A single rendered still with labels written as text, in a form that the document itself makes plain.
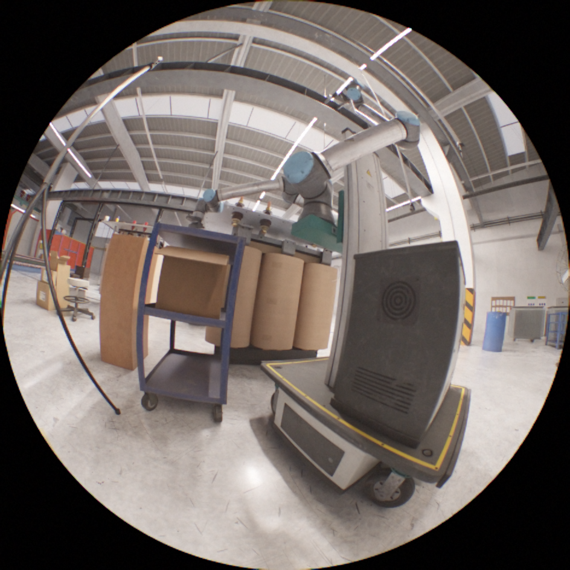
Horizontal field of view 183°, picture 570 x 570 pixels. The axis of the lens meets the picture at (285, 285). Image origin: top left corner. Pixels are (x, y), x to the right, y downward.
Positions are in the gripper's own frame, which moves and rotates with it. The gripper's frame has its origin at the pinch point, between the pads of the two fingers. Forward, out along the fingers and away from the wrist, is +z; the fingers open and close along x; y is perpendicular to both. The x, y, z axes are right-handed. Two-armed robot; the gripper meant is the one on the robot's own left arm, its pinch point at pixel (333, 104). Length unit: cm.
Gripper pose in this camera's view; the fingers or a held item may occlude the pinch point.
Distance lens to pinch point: 173.3
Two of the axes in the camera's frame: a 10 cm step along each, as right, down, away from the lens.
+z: -4.0, -1.7, 9.0
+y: -1.2, -9.6, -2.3
